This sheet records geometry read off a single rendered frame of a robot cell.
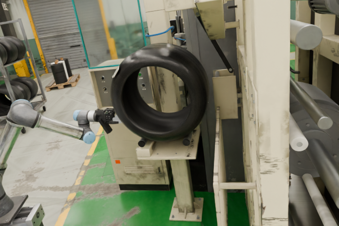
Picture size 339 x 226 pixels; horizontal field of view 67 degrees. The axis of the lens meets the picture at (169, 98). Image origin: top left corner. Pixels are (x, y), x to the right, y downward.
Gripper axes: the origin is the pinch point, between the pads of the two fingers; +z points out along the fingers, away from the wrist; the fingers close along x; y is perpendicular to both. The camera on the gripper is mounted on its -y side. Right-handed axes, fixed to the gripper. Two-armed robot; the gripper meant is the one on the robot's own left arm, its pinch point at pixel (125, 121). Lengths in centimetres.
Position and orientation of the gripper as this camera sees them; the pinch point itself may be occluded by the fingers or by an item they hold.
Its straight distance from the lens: 168.3
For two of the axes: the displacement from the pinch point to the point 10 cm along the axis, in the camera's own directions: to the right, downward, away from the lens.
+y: -0.2, -9.4, -3.5
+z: 9.8, 0.5, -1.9
